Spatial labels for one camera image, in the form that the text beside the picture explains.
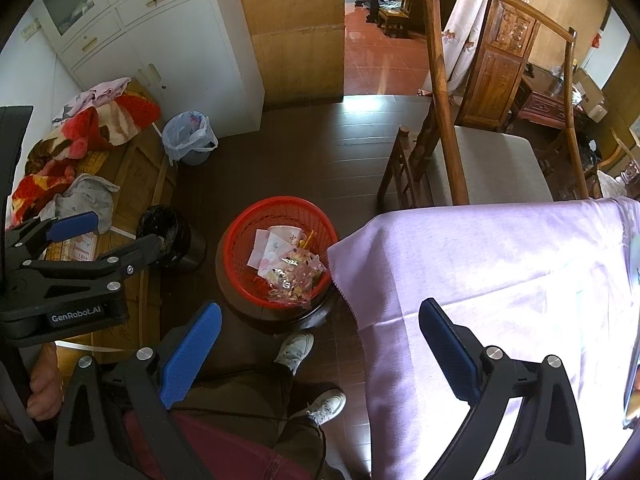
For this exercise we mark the red plastic basket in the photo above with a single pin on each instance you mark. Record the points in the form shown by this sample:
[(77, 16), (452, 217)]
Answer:
[(240, 240)]

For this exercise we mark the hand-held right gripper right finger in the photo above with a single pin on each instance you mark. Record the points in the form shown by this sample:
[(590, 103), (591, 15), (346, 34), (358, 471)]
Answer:
[(450, 355)]

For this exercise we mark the small wooden chair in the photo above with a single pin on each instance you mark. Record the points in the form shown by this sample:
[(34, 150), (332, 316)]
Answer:
[(395, 15)]

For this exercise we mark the red floral blanket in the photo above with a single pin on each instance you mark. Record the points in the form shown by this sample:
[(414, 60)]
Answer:
[(115, 120)]

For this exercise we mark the white pink-printed wrapper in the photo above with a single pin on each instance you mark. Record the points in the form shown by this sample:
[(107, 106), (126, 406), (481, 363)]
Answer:
[(270, 250)]

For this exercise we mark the white shoe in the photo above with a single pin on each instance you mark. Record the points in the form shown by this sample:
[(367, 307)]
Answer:
[(322, 407), (295, 350)]

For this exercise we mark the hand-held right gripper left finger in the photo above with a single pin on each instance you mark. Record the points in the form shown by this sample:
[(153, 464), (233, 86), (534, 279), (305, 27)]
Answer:
[(190, 355)]

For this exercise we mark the cardboard box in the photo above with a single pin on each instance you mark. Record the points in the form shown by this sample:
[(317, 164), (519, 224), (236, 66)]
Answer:
[(590, 92)]

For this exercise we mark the person's left hand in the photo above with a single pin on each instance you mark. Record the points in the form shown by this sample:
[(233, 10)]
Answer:
[(45, 390)]

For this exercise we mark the white metal cabinet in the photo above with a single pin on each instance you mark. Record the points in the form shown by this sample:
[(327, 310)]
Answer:
[(200, 35)]

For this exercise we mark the grey seat cushion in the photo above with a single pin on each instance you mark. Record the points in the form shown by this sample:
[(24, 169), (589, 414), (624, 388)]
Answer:
[(490, 165)]

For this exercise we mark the pink cloth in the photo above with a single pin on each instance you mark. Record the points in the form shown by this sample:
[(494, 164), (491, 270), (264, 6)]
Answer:
[(105, 90)]

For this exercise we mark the black trash bin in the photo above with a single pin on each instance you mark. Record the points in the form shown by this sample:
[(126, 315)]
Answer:
[(187, 250)]

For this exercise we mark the blue bin with white bag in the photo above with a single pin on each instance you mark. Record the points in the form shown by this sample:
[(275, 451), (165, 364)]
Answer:
[(190, 135)]

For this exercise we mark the brown wooden board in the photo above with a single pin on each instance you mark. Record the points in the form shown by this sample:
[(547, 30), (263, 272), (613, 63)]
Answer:
[(135, 175)]

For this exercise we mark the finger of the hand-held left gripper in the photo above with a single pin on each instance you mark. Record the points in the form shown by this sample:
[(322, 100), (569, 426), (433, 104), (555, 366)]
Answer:
[(70, 226), (132, 255)]

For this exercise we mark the floral curtain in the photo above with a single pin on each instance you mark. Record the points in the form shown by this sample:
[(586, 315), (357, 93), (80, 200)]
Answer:
[(475, 25)]

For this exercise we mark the grey cloth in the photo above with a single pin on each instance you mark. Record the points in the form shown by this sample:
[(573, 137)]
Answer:
[(85, 200)]

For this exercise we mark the wooden armchair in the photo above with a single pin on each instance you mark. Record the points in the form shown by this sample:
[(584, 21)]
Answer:
[(495, 85)]

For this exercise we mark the purple tablecloth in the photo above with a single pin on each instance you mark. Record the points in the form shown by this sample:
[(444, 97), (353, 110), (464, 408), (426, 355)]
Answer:
[(500, 270)]

